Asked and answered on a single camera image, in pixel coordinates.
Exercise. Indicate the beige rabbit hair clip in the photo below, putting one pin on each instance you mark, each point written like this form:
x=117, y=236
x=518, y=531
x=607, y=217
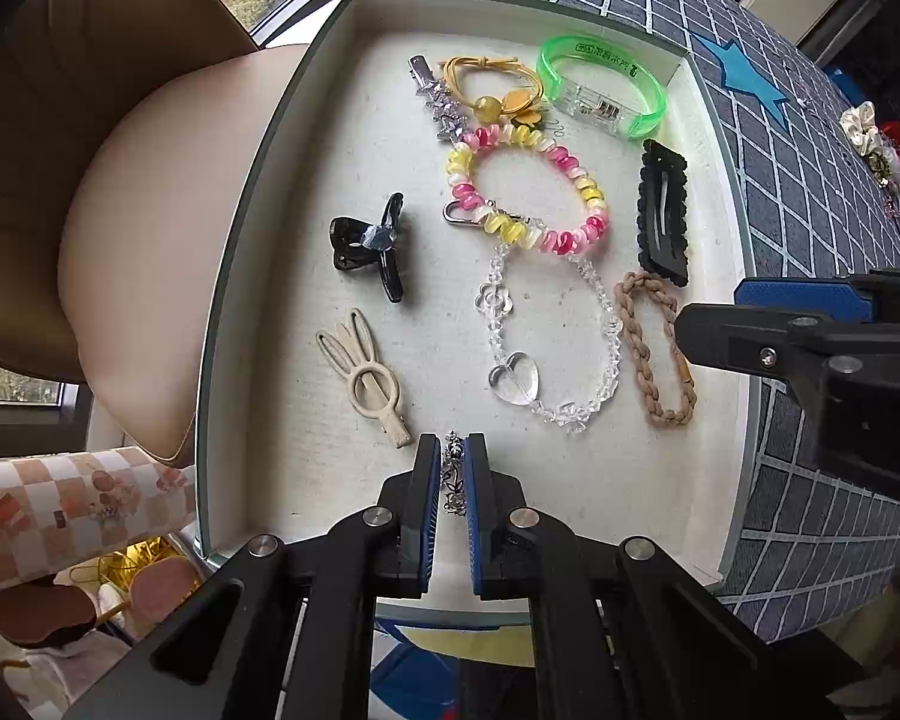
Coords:
x=397, y=427

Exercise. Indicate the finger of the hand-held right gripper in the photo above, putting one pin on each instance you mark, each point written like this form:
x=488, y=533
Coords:
x=795, y=298
x=727, y=341

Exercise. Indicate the green translucent bangle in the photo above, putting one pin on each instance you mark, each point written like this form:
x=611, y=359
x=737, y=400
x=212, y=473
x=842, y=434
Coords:
x=570, y=64

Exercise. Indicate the cream polka dot scrunchie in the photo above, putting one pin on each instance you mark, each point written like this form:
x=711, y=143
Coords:
x=861, y=127

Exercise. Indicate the silver rhinestone hair clip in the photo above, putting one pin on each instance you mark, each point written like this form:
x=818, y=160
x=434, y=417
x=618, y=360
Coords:
x=439, y=105

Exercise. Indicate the brown rounded pad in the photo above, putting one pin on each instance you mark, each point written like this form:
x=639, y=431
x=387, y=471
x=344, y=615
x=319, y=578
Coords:
x=41, y=615

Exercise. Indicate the gold ribbon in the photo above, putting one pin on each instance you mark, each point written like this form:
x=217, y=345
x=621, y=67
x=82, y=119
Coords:
x=131, y=562

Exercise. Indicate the beige leather chair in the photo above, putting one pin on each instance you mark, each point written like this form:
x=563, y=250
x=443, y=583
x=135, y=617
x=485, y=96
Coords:
x=120, y=202

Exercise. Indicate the checkered wrapping paper roll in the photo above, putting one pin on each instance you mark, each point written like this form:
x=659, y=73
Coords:
x=60, y=517

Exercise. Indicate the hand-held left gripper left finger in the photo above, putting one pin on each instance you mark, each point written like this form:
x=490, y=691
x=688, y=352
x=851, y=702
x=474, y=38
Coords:
x=424, y=532

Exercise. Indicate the black scalloped snap clip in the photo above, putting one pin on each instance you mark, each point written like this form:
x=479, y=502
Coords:
x=675, y=262

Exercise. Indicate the grey checked star bed sheet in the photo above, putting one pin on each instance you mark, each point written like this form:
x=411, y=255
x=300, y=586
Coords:
x=795, y=165

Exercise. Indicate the black claw hair clip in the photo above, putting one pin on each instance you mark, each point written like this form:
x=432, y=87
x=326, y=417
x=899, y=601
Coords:
x=352, y=241

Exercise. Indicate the white shallow box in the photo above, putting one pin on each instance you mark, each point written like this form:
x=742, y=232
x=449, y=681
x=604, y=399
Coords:
x=330, y=165

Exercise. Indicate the pink rounded pad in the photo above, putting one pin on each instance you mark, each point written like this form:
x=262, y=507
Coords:
x=166, y=589

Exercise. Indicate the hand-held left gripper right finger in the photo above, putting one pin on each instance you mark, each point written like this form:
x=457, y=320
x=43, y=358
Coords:
x=475, y=532

